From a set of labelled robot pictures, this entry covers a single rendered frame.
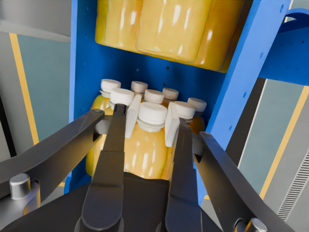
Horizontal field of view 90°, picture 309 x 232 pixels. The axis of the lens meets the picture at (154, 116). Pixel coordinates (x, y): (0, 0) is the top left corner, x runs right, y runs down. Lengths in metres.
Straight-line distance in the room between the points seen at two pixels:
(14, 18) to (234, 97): 0.58
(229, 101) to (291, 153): 1.94
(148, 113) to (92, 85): 0.18
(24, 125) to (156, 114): 1.89
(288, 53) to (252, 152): 1.32
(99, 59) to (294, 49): 0.57
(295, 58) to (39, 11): 0.82
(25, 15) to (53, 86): 1.10
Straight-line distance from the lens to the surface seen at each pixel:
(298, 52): 0.66
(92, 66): 0.34
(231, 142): 1.54
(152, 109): 0.20
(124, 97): 0.25
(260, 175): 2.10
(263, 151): 1.93
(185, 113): 0.25
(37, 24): 0.68
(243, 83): 0.19
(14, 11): 0.62
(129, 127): 0.15
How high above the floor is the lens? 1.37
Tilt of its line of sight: 70 degrees down
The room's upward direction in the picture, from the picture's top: 174 degrees counter-clockwise
